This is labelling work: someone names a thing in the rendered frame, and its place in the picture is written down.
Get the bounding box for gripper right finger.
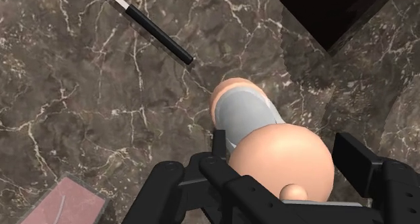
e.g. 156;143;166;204
332;132;420;224

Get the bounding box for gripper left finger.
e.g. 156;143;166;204
121;128;290;224

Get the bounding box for pink flat book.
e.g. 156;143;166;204
16;173;111;224

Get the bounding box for black handled knife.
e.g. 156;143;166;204
91;0;195;67

